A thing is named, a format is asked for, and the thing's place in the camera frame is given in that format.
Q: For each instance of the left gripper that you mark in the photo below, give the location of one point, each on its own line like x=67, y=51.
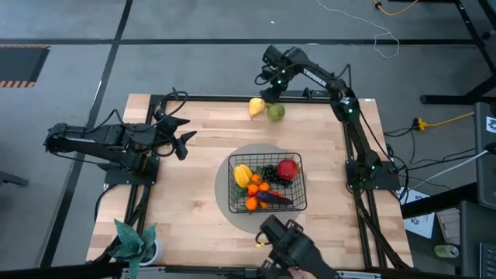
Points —
x=164, y=135

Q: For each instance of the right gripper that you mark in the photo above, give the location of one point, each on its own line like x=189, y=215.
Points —
x=277, y=79

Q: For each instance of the green apple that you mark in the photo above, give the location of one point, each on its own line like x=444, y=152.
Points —
x=276, y=112

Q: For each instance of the yellow pear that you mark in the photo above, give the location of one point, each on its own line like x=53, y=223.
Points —
x=256, y=105

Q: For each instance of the yellow starfruit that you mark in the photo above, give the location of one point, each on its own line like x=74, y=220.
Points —
x=242, y=176

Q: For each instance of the red apple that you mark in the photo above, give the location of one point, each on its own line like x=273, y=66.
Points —
x=287, y=169

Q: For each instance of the black grape bunch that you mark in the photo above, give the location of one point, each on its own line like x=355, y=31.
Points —
x=269, y=174

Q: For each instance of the orange tangerine cluster with leaves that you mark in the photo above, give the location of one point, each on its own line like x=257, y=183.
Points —
x=252, y=203
x=253, y=190

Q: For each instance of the red object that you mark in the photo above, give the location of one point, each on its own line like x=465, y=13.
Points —
x=276, y=192

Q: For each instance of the purple eggplant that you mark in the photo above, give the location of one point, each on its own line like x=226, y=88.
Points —
x=273, y=198

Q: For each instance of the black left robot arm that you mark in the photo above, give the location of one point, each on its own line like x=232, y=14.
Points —
x=97, y=141

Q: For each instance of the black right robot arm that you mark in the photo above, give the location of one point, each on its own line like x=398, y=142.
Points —
x=321, y=79

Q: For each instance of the round grey placemat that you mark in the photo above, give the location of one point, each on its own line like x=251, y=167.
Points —
x=221, y=186

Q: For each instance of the green artificial plant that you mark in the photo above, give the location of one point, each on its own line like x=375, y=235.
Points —
x=129, y=240

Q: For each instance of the white plant pot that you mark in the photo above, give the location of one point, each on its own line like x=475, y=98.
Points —
x=157, y=252

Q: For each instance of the black handheld robot device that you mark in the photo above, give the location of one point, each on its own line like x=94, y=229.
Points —
x=294, y=248

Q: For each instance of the black hatch with hazard stripes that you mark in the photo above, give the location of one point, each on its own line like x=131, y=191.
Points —
x=21, y=64

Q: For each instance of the black furniture foot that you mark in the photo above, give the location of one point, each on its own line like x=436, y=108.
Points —
x=11, y=179

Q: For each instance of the person's hand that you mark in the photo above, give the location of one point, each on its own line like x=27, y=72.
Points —
x=300, y=274

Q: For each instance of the black bar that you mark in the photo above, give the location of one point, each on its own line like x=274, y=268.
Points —
x=58, y=271

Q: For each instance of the black beam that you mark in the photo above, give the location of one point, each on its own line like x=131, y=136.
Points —
x=434, y=201

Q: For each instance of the white printed paper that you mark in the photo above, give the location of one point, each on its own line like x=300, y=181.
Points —
x=420, y=224

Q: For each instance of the brown cardboard piece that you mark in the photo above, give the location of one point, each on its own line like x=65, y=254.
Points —
x=449, y=224

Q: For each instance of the black case with white sticker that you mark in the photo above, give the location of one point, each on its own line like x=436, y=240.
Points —
x=486, y=162

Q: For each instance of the green roll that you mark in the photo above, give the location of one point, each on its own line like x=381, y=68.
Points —
x=445, y=251

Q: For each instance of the plain black case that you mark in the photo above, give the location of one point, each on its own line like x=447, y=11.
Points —
x=476, y=232

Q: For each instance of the black keyboard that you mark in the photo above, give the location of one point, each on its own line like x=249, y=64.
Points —
x=489, y=261

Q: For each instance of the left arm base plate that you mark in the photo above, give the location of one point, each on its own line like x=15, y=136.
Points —
x=116, y=178

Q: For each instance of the black aluminium table frame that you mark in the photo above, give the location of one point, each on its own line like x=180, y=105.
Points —
x=348, y=131

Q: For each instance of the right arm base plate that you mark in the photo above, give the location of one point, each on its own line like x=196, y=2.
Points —
x=387, y=180

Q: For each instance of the silver metal bracket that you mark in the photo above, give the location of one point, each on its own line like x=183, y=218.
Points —
x=358, y=275

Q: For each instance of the black stand frame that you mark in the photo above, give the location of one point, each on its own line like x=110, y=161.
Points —
x=472, y=38

